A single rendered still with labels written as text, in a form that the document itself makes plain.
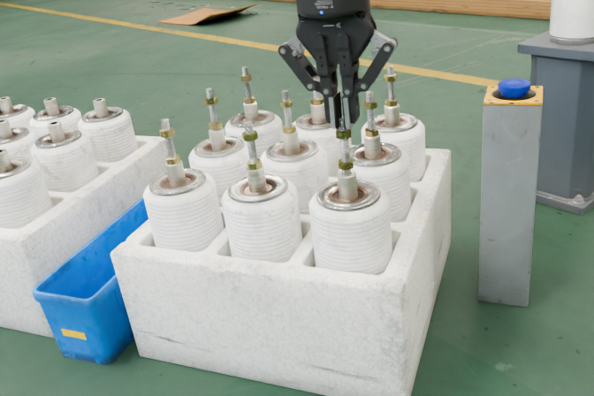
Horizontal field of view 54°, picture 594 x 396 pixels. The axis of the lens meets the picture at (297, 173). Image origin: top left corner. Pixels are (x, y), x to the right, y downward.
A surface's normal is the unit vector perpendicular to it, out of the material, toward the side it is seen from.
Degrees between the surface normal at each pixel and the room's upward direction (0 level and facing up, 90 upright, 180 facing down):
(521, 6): 90
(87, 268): 88
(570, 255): 0
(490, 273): 90
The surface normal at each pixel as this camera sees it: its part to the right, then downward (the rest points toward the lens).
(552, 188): -0.75, 0.36
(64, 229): 0.93, 0.06
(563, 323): -0.11, -0.90
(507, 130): -0.36, 0.43
